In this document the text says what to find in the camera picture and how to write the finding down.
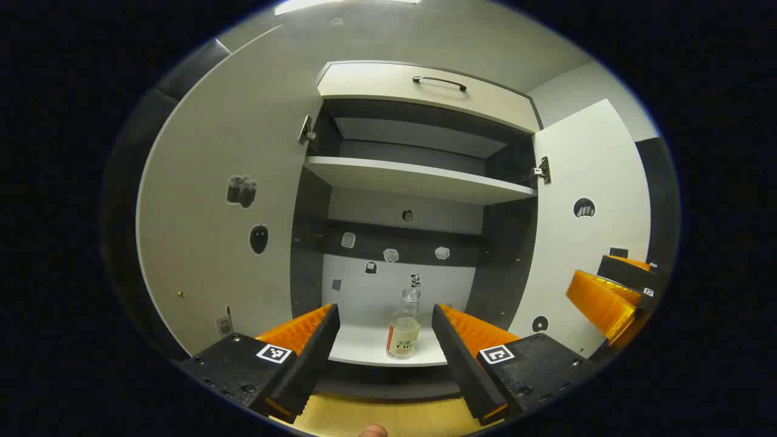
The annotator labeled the black drawer handle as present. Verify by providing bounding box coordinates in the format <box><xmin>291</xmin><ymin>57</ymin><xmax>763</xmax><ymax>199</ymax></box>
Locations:
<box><xmin>412</xmin><ymin>75</ymin><xmax>468</xmax><ymax>93</ymax></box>

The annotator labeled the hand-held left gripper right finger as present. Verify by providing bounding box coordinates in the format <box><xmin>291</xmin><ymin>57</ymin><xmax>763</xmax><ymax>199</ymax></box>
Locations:
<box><xmin>431</xmin><ymin>303</ymin><xmax>602</xmax><ymax>427</ymax></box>

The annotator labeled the white cabinet shelf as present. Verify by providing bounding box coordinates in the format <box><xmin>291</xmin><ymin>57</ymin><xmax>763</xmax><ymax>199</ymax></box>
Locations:
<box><xmin>304</xmin><ymin>155</ymin><xmax>538</xmax><ymax>206</ymax></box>

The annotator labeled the white cabinet drawer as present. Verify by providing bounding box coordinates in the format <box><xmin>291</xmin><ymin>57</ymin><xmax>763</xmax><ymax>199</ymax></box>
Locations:
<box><xmin>316</xmin><ymin>59</ymin><xmax>542</xmax><ymax>135</ymax></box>

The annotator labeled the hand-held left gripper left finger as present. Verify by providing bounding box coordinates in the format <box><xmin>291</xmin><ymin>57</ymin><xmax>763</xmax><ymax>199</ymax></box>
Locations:
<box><xmin>179</xmin><ymin>302</ymin><xmax>342</xmax><ymax>425</ymax></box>

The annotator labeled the white cabinet door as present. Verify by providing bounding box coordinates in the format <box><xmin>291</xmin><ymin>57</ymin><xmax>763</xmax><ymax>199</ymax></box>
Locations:
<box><xmin>135</xmin><ymin>24</ymin><xmax>325</xmax><ymax>359</ymax></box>
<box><xmin>507</xmin><ymin>98</ymin><xmax>653</xmax><ymax>359</ymax></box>

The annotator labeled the white and grey cabinet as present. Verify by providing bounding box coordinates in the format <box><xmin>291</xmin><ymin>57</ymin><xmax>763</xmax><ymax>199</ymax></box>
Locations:
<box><xmin>290</xmin><ymin>59</ymin><xmax>544</xmax><ymax>401</ymax></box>

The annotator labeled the clear bottle with orange label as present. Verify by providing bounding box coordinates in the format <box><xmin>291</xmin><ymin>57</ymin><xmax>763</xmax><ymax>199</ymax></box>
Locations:
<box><xmin>386</xmin><ymin>287</ymin><xmax>423</xmax><ymax>361</ymax></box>

